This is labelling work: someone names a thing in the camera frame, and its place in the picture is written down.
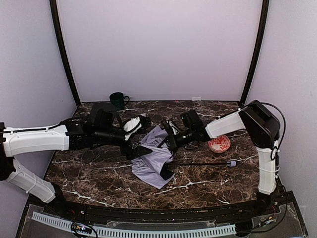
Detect lavender folding umbrella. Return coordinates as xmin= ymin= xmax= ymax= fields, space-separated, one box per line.
xmin=130 ymin=125 xmax=237 ymax=190

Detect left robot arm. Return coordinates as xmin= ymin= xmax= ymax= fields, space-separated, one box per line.
xmin=0 ymin=103 xmax=151 ymax=204

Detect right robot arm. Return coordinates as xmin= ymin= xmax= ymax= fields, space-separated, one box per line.
xmin=161 ymin=100 xmax=286 ymax=203

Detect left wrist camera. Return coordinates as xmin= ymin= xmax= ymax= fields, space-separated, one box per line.
xmin=123 ymin=115 xmax=152 ymax=141

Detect black frame post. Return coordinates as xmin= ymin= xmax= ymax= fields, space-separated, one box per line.
xmin=49 ymin=0 xmax=81 ymax=107
xmin=239 ymin=0 xmax=269 ymax=106

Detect dark green mug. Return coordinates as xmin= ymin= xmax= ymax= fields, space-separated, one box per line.
xmin=109 ymin=92 xmax=130 ymax=111

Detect black front rail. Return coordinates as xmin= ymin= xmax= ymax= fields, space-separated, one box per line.
xmin=66 ymin=201 xmax=259 ymax=223

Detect red patterned ceramic bowl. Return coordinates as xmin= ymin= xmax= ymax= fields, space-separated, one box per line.
xmin=208 ymin=135 xmax=231 ymax=153

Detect grey slotted cable duct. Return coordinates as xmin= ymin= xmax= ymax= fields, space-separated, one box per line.
xmin=31 ymin=212 xmax=236 ymax=238

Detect left black frame post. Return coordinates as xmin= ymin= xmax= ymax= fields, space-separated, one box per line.
xmin=49 ymin=0 xmax=81 ymax=107

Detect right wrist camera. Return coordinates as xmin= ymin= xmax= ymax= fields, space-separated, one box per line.
xmin=161 ymin=120 xmax=179 ymax=135

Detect right black frame post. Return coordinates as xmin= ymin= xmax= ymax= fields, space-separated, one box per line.
xmin=239 ymin=0 xmax=269 ymax=106

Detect small circuit board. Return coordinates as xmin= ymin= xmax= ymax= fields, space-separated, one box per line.
xmin=70 ymin=223 xmax=93 ymax=235

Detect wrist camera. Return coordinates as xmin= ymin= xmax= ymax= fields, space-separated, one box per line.
xmin=123 ymin=115 xmax=152 ymax=141
xmin=161 ymin=120 xmax=179 ymax=135

